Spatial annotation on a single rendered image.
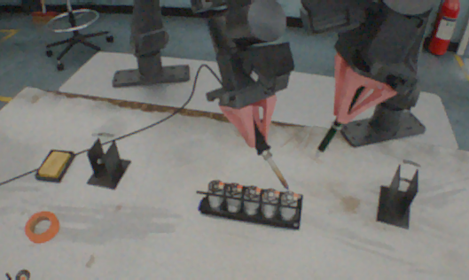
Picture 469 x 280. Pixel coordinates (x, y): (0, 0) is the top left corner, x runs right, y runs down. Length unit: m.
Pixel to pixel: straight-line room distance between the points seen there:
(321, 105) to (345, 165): 0.19
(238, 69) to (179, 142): 0.27
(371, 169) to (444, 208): 0.15
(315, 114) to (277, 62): 0.37
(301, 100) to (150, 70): 0.37
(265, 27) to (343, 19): 0.11
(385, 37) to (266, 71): 0.15
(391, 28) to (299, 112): 0.46
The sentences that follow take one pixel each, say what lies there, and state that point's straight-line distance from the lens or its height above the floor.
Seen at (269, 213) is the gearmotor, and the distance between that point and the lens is 0.55.
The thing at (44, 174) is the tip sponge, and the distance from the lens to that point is 0.71.
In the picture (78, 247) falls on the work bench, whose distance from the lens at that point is 0.59.
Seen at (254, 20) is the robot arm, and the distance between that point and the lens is 0.43.
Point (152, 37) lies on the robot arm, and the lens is 0.83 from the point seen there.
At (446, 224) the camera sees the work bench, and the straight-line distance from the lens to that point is 0.67.
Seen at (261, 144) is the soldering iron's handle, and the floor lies 0.86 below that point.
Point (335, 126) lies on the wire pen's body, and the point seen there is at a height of 0.95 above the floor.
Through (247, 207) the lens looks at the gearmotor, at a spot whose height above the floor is 0.79.
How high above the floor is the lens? 1.22
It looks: 41 degrees down
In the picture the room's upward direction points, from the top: straight up
